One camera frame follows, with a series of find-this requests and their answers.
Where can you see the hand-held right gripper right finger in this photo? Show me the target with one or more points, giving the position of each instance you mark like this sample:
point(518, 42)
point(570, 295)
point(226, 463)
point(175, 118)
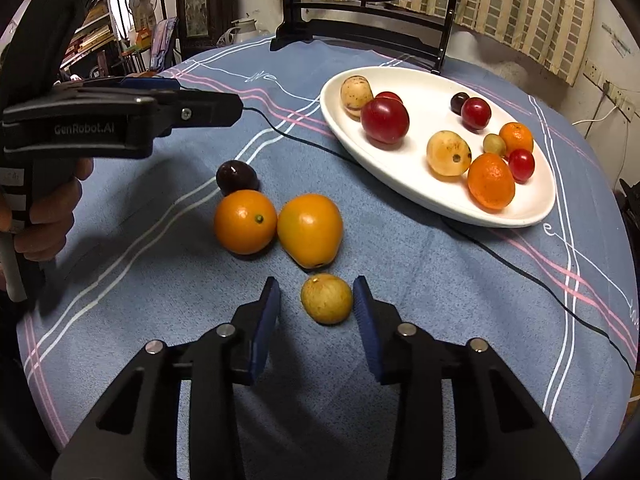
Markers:
point(367, 330)

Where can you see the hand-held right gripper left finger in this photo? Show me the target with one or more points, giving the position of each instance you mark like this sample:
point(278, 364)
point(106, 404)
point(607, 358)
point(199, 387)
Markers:
point(265, 330)

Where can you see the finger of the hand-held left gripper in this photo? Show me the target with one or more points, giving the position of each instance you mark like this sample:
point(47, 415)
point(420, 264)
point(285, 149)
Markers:
point(145, 82)
point(205, 108)

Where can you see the small yellow-green fruit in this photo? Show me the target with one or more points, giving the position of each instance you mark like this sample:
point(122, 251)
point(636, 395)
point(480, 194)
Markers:
point(326, 298)
point(494, 144)

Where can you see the dark purple plum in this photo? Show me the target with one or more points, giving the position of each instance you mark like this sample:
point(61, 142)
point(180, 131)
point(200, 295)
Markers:
point(237, 176)
point(458, 103)

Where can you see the yellow-orange pear-shaped fruit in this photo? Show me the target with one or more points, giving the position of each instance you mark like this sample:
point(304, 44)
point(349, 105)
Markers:
point(310, 230)

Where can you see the smooth orange with green stem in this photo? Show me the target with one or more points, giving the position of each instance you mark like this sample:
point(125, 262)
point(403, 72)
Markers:
point(245, 221)

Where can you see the tan spotted fruit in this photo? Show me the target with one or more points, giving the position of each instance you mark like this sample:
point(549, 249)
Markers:
point(356, 96)

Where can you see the white oval plate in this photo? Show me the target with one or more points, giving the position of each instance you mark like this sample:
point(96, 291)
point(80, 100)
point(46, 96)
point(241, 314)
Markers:
point(400, 170)

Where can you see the large red apple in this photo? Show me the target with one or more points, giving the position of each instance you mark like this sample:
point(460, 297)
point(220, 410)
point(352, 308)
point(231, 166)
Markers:
point(385, 121)

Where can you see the orange mandarin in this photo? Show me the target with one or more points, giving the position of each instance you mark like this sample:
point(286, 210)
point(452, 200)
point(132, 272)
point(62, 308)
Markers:
point(491, 181)
point(517, 136)

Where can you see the yellow loquat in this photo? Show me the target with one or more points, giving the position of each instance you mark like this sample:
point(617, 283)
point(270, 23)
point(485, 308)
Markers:
point(448, 153)

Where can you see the small red cherry tomato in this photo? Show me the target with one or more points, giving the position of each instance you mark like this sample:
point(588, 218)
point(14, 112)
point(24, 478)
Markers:
point(521, 165)

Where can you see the dark red plum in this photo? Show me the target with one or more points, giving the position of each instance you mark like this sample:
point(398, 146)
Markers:
point(475, 113)

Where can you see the person's left hand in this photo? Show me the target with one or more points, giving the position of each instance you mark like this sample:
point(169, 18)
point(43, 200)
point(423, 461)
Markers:
point(50, 215)

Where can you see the chair with blue cloth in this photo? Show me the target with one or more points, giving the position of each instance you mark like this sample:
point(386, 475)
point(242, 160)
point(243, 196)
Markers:
point(162, 45)

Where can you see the wooden shelf with boxes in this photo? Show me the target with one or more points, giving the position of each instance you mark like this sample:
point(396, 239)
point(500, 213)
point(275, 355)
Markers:
point(92, 30)

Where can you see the white kettle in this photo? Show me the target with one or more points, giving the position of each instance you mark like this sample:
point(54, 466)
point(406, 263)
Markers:
point(245, 30)

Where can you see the blue striped tablecloth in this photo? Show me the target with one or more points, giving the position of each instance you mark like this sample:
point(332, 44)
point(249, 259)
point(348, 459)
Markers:
point(150, 285)

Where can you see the beige checked curtain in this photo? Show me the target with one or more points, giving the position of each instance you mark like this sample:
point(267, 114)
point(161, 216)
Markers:
point(525, 10)

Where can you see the white wall socket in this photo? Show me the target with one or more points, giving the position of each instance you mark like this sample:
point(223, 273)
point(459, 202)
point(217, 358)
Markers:
point(620, 95)
point(592, 70)

